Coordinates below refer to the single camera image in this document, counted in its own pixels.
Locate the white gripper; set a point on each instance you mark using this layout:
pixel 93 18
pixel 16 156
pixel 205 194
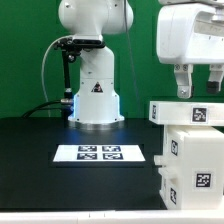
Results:
pixel 192 33

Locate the white cabinet top block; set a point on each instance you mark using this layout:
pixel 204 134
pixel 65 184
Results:
pixel 186 113

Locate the white door panel front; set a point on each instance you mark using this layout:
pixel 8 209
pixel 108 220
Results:
pixel 162 162

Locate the white door panel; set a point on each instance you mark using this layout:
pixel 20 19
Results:
pixel 174 156
pixel 162 162

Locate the white cabinet body box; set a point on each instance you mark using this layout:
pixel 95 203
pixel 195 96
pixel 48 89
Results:
pixel 201 167

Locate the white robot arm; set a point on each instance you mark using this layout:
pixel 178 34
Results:
pixel 96 104

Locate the white L-shaped fence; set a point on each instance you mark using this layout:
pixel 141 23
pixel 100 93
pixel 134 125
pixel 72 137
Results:
pixel 115 217

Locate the white marker sheet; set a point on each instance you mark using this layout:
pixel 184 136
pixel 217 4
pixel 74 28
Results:
pixel 98 153

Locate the black camera on stand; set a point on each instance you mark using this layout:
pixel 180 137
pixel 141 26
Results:
pixel 71 48

